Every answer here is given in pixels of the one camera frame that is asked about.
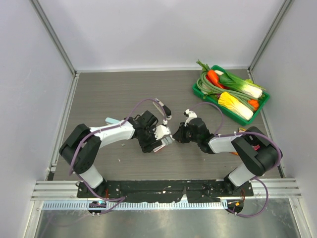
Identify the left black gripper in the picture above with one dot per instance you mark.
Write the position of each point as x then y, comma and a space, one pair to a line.
148, 147

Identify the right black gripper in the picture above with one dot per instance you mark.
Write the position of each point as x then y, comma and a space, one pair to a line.
179, 135

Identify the red white staple box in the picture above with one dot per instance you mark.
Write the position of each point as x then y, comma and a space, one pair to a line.
164, 142

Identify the light blue stapler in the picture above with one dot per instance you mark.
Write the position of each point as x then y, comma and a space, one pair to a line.
111, 121

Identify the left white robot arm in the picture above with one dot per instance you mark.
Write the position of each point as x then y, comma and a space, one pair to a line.
81, 147

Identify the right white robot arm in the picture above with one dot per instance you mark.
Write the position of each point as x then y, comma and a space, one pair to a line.
258, 153

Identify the green long beans toy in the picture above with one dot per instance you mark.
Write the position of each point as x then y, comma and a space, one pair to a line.
208, 88

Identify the yellow napa cabbage toy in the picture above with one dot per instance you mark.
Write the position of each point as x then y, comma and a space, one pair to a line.
235, 106

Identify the colourful snack packet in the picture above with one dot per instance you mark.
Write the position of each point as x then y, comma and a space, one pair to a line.
241, 129

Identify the small orange carrot toy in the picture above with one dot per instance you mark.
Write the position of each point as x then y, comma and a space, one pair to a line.
254, 104

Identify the bok choy toy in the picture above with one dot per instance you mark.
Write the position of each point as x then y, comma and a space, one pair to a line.
235, 83

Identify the green plastic basket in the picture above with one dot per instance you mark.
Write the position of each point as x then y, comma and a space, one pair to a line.
214, 99

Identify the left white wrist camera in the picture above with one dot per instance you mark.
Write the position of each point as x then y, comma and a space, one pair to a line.
162, 130

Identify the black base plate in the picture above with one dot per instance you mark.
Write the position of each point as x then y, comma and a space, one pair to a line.
164, 191

